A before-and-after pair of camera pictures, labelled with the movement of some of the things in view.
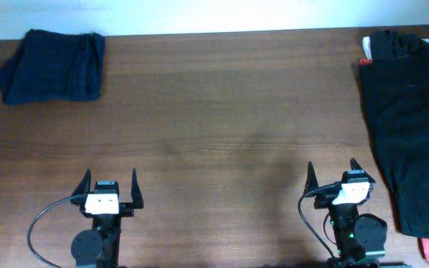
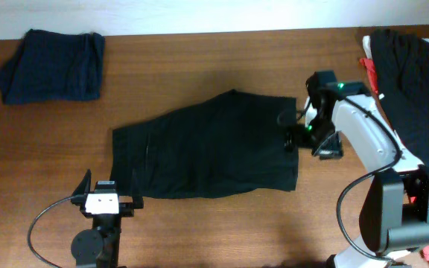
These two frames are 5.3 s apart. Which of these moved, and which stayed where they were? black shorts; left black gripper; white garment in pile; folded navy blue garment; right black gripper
Moved: right black gripper; black shorts
Stayed: white garment in pile; left black gripper; folded navy blue garment
